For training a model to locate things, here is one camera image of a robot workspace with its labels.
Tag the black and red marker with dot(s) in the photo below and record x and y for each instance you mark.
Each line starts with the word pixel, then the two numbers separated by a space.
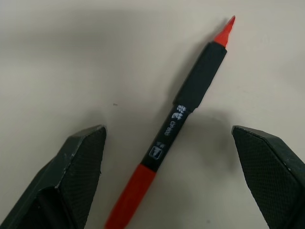
pixel 176 119

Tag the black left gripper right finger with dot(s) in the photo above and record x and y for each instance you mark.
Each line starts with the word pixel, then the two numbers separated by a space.
pixel 271 176

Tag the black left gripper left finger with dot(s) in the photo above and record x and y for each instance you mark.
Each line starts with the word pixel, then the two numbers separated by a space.
pixel 59 181

